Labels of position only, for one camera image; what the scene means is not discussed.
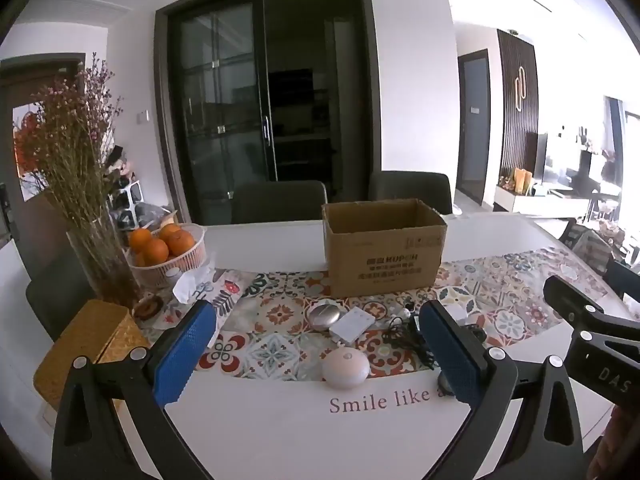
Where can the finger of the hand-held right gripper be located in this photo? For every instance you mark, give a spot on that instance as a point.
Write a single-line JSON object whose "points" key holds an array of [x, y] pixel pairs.
{"points": [[572, 297]]}

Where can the dark slatted wall panel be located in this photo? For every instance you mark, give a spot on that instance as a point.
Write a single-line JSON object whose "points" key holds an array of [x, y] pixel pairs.
{"points": [[530, 125]]}

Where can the black sliding glass door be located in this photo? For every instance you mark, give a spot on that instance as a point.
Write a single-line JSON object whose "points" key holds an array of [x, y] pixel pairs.
{"points": [[270, 95]]}

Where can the white tissue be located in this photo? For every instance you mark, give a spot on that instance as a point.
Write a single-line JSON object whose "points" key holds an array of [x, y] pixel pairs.
{"points": [[192, 285]]}

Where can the white wall switch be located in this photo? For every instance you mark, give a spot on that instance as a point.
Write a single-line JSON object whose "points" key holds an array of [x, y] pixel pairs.
{"points": [[143, 116]]}

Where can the person's right hand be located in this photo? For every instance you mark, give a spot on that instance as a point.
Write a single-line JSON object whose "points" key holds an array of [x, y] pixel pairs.
{"points": [[622, 445]]}

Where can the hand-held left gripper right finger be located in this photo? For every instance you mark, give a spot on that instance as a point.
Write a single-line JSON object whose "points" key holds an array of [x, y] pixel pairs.
{"points": [[450, 355]]}

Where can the white box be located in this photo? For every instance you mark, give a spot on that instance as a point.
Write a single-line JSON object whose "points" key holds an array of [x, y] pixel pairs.
{"points": [[352, 325]]}

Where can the patterned side chair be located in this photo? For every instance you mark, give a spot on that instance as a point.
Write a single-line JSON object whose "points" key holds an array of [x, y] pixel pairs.
{"points": [[595, 245]]}

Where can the white round night light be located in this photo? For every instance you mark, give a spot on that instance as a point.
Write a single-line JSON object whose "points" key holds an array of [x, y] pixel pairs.
{"points": [[346, 367]]}

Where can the white fruit basket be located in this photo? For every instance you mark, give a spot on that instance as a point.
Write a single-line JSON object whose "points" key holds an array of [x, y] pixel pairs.
{"points": [[165, 270]]}

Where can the patterned table runner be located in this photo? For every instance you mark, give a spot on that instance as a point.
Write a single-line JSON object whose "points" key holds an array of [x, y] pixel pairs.
{"points": [[280, 330]]}

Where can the orange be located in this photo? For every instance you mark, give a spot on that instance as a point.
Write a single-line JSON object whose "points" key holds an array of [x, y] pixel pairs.
{"points": [[169, 231], [156, 251], [140, 239], [181, 242]]}

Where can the dark dining chair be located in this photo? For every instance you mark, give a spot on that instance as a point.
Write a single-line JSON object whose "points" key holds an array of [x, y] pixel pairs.
{"points": [[410, 191], [280, 202], [55, 295]]}

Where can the white shoe rack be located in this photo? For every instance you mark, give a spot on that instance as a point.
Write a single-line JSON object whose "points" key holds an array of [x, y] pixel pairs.
{"points": [[131, 200]]}

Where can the brown cardboard box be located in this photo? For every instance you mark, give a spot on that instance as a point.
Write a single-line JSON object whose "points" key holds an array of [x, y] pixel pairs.
{"points": [[382, 260]]}

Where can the brown round coaster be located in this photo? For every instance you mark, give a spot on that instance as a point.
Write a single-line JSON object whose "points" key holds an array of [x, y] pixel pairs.
{"points": [[148, 307]]}

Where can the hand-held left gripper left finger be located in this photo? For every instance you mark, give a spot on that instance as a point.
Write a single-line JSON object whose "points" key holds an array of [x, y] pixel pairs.
{"points": [[185, 355]]}

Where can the glass vase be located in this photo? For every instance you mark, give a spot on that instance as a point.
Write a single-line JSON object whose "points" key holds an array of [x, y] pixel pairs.
{"points": [[102, 265]]}

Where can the silver oval case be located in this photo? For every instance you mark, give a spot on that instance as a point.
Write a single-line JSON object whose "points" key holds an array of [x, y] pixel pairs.
{"points": [[324, 317]]}

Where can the red door poster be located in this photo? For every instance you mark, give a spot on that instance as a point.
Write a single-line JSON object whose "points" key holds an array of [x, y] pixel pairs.
{"points": [[27, 145]]}

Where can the brown entrance door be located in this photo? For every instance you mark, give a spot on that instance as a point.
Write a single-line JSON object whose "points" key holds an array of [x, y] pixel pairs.
{"points": [[35, 85]]}

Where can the white table cover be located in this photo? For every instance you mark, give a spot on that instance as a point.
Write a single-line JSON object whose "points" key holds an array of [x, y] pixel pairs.
{"points": [[280, 440]]}

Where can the dark room door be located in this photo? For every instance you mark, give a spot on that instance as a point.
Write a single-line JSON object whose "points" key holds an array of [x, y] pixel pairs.
{"points": [[474, 125]]}

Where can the yellow woven box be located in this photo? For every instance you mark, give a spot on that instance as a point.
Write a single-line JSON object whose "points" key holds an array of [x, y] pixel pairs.
{"points": [[85, 350]]}

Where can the dried flower bouquet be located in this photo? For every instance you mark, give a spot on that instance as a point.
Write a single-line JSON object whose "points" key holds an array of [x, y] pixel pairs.
{"points": [[75, 150]]}

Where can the gold wall ornament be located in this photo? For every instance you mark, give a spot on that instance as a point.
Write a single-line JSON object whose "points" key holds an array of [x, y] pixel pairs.
{"points": [[520, 87]]}

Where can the floral tissue pouch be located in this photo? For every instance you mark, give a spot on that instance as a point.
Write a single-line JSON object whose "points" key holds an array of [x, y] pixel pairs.
{"points": [[231, 290]]}

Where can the white low cabinet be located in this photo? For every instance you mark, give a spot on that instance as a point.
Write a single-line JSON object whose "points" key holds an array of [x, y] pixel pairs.
{"points": [[535, 200]]}

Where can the orange table decoration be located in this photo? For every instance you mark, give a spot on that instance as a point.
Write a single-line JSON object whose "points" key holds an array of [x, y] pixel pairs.
{"points": [[522, 180]]}

